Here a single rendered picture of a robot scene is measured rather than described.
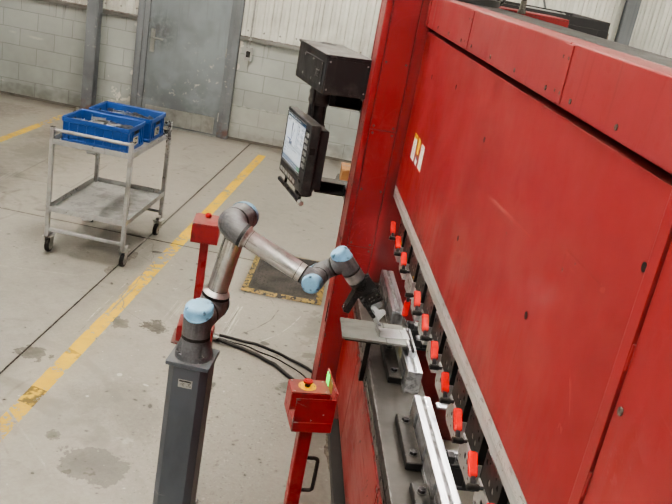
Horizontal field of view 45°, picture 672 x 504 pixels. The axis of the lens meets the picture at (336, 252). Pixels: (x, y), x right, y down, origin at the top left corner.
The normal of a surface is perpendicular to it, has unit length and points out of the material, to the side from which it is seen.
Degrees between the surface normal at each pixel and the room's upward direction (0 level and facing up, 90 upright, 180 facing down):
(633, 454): 90
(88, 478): 0
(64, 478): 0
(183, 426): 90
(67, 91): 90
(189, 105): 90
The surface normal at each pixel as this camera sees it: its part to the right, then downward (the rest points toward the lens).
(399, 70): 0.04, 0.35
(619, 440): -0.98, -0.15
